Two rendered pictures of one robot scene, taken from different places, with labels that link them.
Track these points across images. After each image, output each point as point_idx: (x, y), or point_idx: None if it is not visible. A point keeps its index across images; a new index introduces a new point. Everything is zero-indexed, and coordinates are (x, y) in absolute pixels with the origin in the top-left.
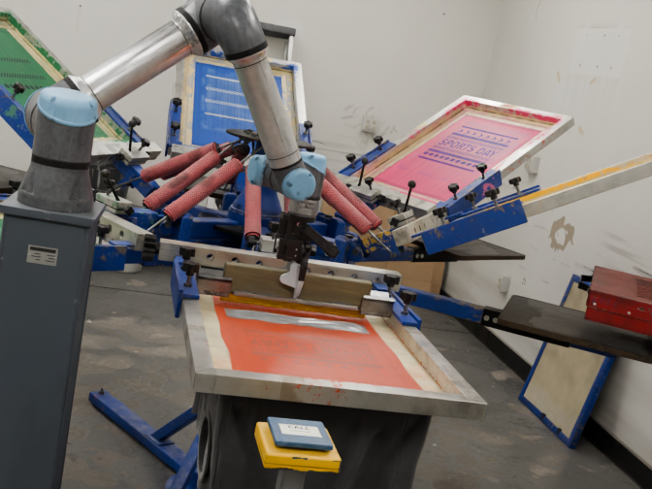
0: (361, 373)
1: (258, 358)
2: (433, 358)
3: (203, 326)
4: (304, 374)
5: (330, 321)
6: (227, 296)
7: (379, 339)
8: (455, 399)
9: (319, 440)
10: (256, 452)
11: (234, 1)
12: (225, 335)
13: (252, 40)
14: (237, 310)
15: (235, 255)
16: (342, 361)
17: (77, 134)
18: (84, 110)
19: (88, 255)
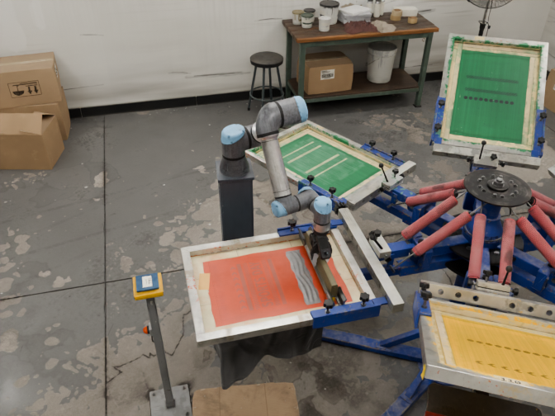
0: (236, 301)
1: (231, 267)
2: (256, 323)
3: (239, 243)
4: (220, 281)
5: (309, 286)
6: (303, 245)
7: (301, 309)
8: (196, 328)
9: (139, 286)
10: None
11: (261, 110)
12: (255, 254)
13: (257, 131)
14: (294, 252)
15: (352, 234)
16: (249, 294)
17: (224, 146)
18: (225, 138)
19: (235, 193)
